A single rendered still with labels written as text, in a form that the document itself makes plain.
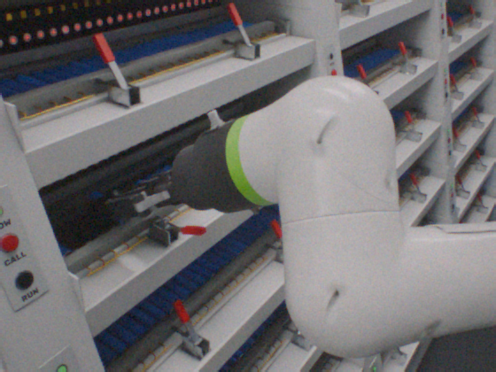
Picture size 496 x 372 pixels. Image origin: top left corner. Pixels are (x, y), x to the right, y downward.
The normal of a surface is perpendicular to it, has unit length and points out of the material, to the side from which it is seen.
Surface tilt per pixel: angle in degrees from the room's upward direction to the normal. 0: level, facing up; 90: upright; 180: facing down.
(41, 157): 106
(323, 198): 63
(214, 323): 16
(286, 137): 71
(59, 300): 90
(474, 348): 0
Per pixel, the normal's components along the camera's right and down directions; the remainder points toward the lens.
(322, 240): -0.45, -0.16
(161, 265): 0.81, 0.31
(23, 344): 0.79, 0.07
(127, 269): 0.03, -0.87
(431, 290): 0.36, -0.10
